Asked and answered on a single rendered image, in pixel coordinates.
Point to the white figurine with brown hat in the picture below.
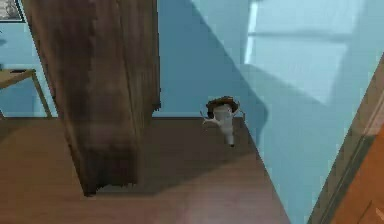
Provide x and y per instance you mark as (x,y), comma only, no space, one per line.
(222,116)

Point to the tall brown wooden cabinet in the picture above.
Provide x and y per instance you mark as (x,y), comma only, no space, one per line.
(100,93)

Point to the light wooden table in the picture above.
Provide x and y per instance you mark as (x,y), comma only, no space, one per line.
(16,77)

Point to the orange wooden room door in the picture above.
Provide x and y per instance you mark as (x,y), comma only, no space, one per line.
(361,173)

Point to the framed wall picture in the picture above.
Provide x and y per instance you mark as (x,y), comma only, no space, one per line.
(9,9)

